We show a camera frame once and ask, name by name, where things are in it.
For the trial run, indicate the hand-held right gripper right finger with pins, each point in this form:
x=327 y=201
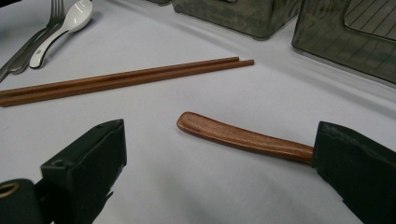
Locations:
x=361 y=171

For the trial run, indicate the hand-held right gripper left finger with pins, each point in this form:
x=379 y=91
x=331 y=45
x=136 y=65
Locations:
x=84 y=168

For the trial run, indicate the brown wooden chopstick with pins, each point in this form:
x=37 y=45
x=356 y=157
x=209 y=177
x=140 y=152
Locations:
x=130 y=80
x=124 y=75

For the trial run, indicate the brown wooden spoon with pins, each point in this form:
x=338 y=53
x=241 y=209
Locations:
x=243 y=138

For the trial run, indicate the metal fork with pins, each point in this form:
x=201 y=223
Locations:
x=56 y=17
x=21 y=51

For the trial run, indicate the white ceramic spoon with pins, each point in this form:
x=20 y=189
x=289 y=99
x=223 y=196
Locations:
x=76 y=15

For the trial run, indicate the transparent grey plastic bin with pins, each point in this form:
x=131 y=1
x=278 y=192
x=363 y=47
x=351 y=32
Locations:
x=236 y=15
x=336 y=40

